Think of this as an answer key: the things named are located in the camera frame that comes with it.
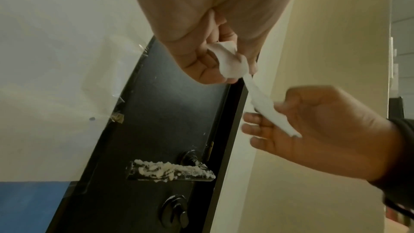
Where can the person's right hand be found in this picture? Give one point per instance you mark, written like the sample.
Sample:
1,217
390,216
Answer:
330,137

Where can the person's left hand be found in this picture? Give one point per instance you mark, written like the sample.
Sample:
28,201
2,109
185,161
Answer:
239,1

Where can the white tissue paper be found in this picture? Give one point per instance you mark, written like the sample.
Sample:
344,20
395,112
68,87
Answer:
233,64

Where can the person's right forearm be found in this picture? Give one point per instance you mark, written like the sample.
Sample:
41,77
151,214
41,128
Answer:
399,165

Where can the brass door latch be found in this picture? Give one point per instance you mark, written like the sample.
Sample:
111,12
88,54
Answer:
210,150

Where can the black door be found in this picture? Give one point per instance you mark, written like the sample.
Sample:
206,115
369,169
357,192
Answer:
145,114

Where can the clear tape scrap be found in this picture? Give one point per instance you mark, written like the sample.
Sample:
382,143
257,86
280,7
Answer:
118,117

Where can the white foam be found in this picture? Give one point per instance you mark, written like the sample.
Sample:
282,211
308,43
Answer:
163,170

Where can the black lock thumb turn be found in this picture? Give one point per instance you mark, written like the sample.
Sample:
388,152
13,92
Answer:
174,210

